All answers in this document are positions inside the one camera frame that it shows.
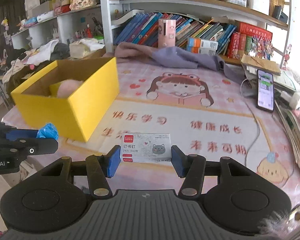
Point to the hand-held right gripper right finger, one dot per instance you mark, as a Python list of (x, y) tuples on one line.
[(178, 162)]

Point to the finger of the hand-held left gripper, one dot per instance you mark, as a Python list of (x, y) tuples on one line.
[(22, 134), (40, 146)]

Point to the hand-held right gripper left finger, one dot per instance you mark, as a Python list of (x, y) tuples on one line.
[(113, 163)]

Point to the silver staple box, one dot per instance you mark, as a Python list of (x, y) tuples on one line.
[(145, 147)]

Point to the yellow cardboard box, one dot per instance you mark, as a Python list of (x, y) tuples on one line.
[(90, 105)]

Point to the pink plush toy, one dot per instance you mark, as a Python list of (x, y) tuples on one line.
[(68, 87)]

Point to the white storage container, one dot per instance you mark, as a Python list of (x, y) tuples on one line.
[(258, 2)]

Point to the brown hanging clothes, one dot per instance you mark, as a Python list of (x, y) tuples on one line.
[(20, 76)]

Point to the pink round object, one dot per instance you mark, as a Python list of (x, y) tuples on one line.
[(31, 67)]

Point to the white cloth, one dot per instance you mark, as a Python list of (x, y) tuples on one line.
[(42, 52)]

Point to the dark grey cloth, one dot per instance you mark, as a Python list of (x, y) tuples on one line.
[(61, 51)]

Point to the purple cloth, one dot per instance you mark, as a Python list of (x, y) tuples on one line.
[(180, 57)]

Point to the blue packet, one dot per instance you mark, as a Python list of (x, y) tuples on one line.
[(30, 22)]

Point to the black smartphone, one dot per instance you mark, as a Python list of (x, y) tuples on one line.
[(265, 90)]

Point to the orange and white carton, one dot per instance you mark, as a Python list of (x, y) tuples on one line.
[(202, 45)]

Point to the fluffy pale cloth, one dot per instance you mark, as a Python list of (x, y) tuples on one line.
[(280, 225)]

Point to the white flat box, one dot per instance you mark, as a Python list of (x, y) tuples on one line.
[(47, 16)]

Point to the stack of books and papers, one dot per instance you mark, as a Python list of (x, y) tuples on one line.
[(295, 130)]

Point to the dark wooden door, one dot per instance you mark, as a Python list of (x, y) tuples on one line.
[(5, 10)]

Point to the brown paper envelope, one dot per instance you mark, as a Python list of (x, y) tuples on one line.
[(261, 65)]

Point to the pink carton box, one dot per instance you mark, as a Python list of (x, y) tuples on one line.
[(167, 33)]

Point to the white power adapter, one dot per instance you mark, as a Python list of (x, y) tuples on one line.
[(291, 98)]

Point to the pink small box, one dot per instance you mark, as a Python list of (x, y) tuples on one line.
[(58, 9)]

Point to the row of slanted books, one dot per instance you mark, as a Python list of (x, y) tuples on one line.
[(140, 30)]

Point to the red boxed book set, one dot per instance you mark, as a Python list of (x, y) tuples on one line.
[(240, 40)]

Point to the white bookshelf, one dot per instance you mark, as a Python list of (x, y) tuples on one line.
[(105, 10)]

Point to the black cube box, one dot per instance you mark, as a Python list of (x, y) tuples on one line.
[(280, 13)]

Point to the pink wall sticker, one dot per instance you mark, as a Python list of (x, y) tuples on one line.
[(286, 56)]

